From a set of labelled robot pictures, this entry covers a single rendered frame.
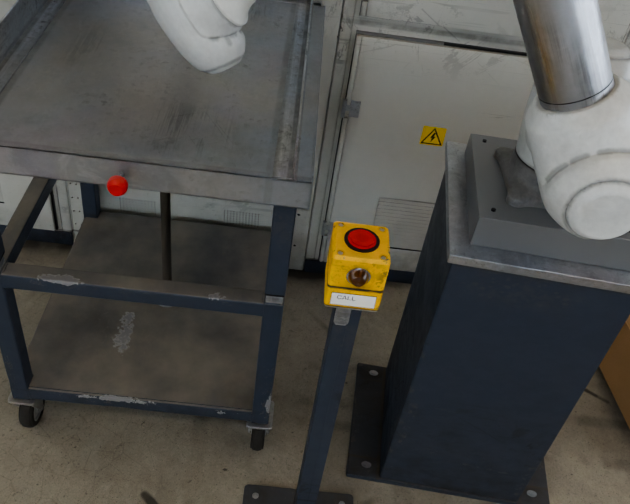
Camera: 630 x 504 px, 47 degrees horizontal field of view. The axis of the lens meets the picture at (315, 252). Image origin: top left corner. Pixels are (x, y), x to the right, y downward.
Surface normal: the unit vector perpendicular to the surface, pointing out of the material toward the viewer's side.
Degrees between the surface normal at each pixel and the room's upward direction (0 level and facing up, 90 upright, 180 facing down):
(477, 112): 90
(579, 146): 79
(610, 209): 93
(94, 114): 0
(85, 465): 0
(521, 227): 90
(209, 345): 0
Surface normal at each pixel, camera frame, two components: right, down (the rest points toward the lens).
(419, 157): -0.04, 0.67
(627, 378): -0.94, -0.18
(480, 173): 0.11, -0.77
